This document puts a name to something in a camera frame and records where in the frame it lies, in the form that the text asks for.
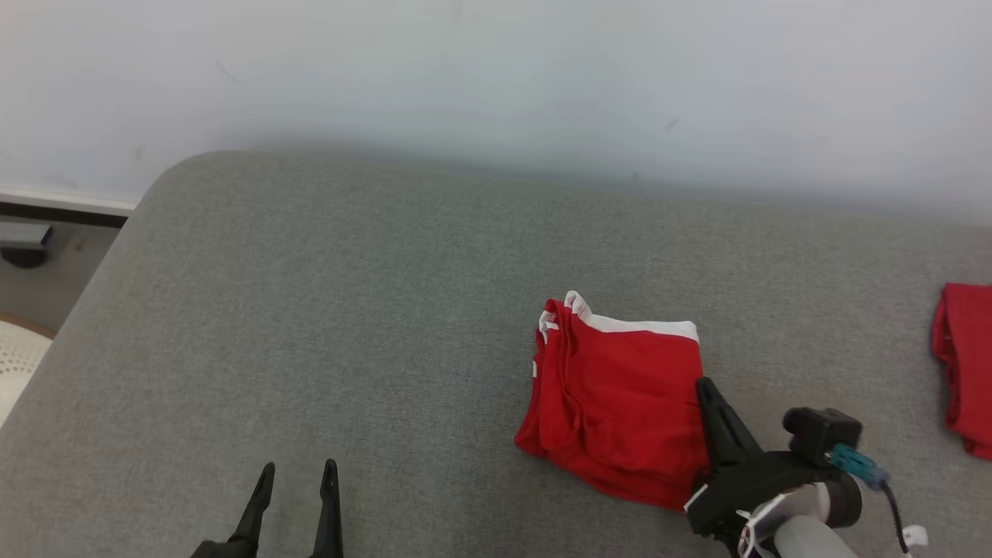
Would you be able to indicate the red jersey with number 23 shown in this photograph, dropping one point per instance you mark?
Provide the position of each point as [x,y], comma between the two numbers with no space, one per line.
[969,364]

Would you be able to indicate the white perforated laundry basket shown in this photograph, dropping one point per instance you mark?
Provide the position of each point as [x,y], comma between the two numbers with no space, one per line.
[19,364]

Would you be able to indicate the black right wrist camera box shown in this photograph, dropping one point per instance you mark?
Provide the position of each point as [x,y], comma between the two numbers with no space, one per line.
[818,430]

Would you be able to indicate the white wall baseboard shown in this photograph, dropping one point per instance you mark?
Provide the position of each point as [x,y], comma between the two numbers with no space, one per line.
[62,205]

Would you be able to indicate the red shorts with white trim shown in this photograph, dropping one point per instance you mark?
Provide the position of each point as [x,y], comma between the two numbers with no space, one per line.
[620,403]

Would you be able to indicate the dark grey box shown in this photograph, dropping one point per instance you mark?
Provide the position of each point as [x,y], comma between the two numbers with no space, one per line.
[23,240]

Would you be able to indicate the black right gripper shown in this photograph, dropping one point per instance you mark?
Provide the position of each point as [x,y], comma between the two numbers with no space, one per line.
[744,488]

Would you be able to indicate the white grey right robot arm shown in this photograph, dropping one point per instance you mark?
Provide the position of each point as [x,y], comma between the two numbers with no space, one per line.
[806,539]

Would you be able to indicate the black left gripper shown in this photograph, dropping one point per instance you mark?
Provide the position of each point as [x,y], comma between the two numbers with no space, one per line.
[225,550]

